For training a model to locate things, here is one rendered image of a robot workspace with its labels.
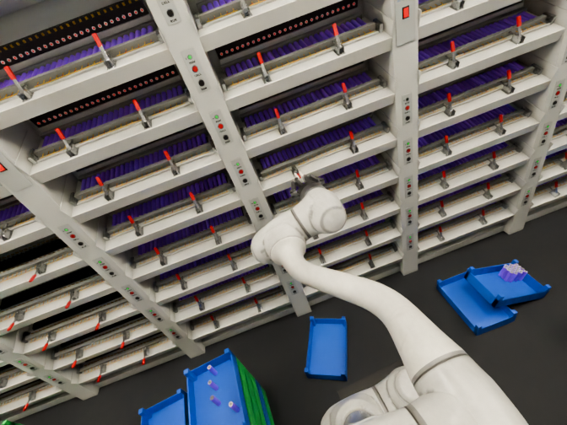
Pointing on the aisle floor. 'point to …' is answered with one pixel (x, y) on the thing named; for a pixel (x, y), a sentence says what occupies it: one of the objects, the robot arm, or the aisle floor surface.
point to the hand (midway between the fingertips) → (299, 177)
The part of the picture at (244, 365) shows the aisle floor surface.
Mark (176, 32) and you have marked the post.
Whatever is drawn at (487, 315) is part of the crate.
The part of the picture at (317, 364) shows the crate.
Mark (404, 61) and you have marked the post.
